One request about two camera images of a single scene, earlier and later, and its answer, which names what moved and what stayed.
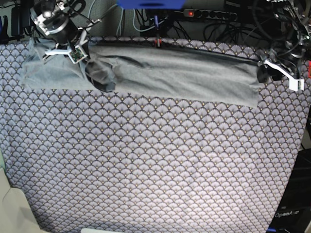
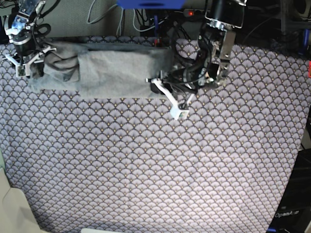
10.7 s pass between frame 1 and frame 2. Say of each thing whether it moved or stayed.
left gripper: moved
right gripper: moved
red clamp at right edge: stayed
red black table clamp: stayed
